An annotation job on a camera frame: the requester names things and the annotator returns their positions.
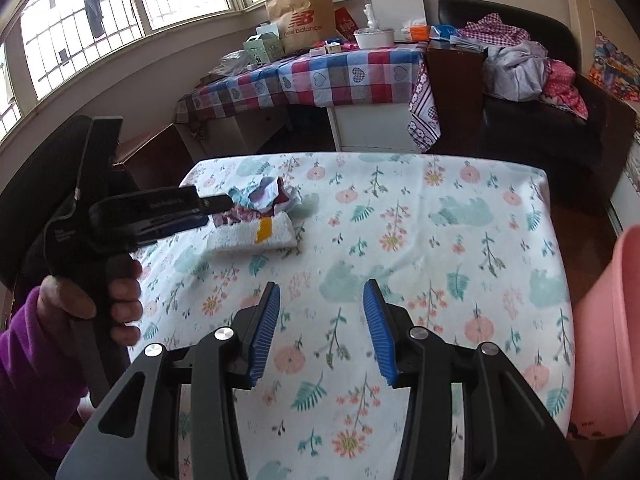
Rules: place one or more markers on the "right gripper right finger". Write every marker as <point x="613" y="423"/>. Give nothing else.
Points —
<point x="382" y="330"/>

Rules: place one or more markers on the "brown New Balance paper bag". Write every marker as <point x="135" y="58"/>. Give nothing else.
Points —
<point x="302" y="23"/>

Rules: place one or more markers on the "dark wooden side cabinet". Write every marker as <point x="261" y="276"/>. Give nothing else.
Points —
<point x="457" y="84"/>

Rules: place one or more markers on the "black leather armchair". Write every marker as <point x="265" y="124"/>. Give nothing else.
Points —
<point x="584" y="158"/>

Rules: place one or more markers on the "green house-shaped box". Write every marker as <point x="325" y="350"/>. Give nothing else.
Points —
<point x="263" y="49"/>

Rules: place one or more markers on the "pink plastic trash bucket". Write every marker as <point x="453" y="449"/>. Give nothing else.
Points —
<point x="606" y="326"/>

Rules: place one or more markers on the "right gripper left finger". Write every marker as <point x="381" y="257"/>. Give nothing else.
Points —
<point x="262" y="327"/>

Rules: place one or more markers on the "orange tissue box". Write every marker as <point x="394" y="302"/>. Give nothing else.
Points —
<point x="416" y="30"/>

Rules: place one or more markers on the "purple sleeve forearm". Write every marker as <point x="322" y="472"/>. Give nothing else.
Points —
<point x="41" y="387"/>

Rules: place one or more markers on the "pile of clothes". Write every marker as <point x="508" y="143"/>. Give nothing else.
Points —
<point x="516" y="68"/>

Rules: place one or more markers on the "plaid checkered tablecloth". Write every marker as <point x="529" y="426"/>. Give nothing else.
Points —
<point x="392" y="75"/>

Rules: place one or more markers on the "colourful comic pillow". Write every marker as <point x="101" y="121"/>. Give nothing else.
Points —
<point x="613" y="70"/>

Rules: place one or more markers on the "bed with patterned quilt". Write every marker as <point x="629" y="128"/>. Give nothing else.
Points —
<point x="587" y="17"/>

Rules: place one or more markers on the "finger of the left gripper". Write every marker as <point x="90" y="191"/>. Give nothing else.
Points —
<point x="215" y="203"/>
<point x="151" y="234"/>

